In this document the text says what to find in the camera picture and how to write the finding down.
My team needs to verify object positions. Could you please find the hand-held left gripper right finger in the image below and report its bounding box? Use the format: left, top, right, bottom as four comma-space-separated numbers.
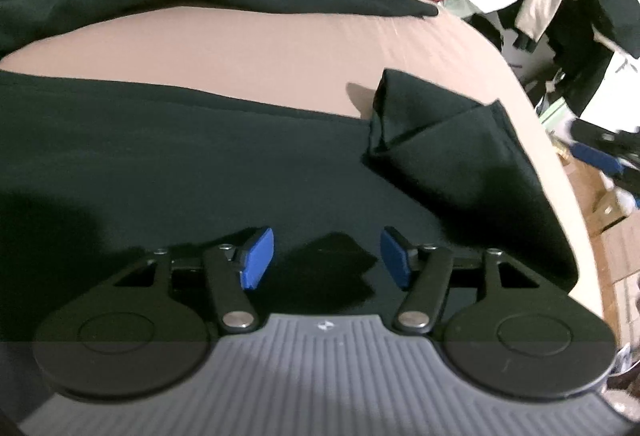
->
380, 225, 556, 336

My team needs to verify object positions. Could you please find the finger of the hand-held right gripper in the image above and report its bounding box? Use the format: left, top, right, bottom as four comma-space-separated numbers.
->
570, 120, 640, 182

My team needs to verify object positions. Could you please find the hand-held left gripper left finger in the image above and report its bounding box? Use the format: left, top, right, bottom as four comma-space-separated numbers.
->
95, 226, 276, 336

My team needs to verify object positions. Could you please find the black garment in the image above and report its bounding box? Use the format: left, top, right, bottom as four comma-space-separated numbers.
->
0, 0, 581, 317

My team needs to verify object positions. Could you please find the cardboard box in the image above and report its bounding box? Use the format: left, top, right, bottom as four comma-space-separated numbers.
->
565, 156, 640, 317

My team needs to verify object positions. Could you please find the black jacket with white stripe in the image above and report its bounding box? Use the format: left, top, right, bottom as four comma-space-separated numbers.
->
545, 0, 640, 117

